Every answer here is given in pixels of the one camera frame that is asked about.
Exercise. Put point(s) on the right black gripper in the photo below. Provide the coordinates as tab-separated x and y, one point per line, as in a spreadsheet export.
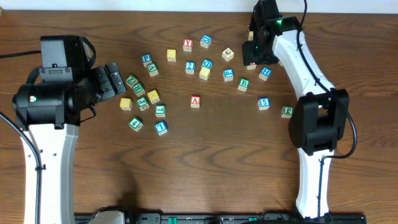
249	56

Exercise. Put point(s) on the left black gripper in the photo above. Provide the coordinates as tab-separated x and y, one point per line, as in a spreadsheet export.
106	89

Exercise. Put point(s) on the red I block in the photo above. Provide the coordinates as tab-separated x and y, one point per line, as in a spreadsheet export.
251	66

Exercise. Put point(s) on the red A block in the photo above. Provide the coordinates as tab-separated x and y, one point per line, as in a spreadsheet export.
195	101

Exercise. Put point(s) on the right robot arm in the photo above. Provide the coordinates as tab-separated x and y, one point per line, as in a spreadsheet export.
319	117

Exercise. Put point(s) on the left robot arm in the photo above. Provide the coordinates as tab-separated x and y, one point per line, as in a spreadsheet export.
48	115

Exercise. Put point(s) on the yellow block top right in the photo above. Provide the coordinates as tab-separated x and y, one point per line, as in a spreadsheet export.
251	35

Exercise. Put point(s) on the yellow block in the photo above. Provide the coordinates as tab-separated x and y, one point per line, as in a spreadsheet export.
126	104
153	96
171	55
205	73
251	35

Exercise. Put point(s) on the blue H block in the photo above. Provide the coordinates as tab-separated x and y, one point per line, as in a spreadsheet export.
265	73

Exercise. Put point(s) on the green Z block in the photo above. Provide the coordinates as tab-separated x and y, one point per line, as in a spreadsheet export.
131	80

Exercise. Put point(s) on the yellow block far left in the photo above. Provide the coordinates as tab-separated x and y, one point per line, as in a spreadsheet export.
126	104

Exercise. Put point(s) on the plain picture block centre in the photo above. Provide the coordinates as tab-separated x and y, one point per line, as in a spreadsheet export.
227	54

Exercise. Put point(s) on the green R block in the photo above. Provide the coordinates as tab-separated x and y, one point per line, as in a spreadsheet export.
138	89

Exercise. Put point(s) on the green B block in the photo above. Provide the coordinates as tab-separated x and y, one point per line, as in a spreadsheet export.
243	84

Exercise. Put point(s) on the blue P block centre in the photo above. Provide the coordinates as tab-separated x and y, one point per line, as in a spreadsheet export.
228	75

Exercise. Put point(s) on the blue p block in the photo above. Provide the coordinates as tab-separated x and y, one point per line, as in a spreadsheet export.
228	75
146	59

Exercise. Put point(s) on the green J block left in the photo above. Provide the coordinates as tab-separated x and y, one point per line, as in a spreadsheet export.
142	103

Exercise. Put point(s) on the green j block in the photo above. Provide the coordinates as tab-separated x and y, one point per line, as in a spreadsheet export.
142	103
287	111

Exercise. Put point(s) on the blue P block left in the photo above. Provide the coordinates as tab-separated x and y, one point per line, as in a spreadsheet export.
146	59

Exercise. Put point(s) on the green V block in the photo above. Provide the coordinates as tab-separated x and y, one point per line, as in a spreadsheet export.
152	69

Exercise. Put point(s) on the yellow block middle left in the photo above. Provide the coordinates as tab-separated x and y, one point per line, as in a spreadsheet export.
153	96

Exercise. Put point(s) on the green 4 block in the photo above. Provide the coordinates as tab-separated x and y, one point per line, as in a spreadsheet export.
136	123

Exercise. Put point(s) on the blue 5 block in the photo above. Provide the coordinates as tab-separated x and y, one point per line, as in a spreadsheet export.
263	103

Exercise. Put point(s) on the blue D block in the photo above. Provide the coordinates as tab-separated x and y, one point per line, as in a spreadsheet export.
207	63

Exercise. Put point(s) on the blue C block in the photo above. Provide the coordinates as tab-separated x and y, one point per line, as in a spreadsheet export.
206	41

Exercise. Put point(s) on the yellow block centre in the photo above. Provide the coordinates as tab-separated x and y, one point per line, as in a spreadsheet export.
205	73

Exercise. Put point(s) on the green L block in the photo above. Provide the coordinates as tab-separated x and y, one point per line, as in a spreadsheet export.
160	111

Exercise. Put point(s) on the green J block right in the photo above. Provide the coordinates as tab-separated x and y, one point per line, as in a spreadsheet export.
287	111

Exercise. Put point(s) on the blue 2 block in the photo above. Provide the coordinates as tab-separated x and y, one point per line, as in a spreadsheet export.
190	67

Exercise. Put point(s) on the yellow block upper left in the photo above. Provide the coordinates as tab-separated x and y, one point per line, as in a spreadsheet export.
171	55

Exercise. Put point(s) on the blue L block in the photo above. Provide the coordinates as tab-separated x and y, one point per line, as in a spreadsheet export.
161	128

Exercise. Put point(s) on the red Y block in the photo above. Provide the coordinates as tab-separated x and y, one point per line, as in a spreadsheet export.
187	45

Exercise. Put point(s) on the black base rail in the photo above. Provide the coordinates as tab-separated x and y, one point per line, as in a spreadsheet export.
268	217

